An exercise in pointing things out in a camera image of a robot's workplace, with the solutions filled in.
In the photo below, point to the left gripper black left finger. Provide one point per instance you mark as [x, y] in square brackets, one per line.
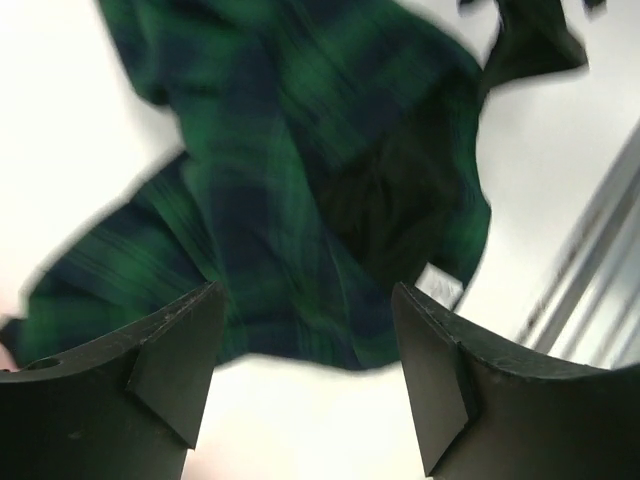
[127, 405]

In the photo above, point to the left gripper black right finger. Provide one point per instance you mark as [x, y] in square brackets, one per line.
[487, 408]

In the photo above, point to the green plaid skirt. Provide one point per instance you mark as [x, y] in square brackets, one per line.
[329, 154]

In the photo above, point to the aluminium frame rail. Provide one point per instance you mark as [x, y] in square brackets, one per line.
[589, 312]

